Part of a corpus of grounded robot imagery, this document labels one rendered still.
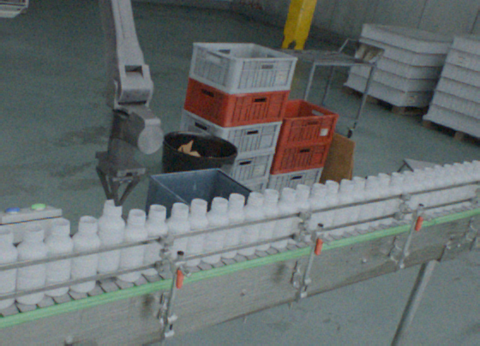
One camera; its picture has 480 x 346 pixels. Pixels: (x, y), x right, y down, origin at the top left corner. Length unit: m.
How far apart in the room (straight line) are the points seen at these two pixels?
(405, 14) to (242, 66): 9.74
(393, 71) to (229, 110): 5.06
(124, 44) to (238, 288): 0.72
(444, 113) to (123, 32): 7.05
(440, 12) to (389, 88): 4.50
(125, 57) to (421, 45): 7.39
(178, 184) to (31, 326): 1.05
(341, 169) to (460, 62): 3.41
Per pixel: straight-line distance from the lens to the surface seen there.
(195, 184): 2.21
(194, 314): 1.51
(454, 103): 7.98
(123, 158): 1.19
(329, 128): 4.74
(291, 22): 11.54
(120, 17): 1.18
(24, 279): 1.22
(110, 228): 1.26
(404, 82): 8.46
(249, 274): 1.56
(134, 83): 1.15
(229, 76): 3.69
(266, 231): 1.57
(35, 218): 1.35
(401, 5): 13.36
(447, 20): 12.77
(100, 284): 1.34
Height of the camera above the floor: 1.74
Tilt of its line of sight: 24 degrees down
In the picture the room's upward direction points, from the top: 10 degrees clockwise
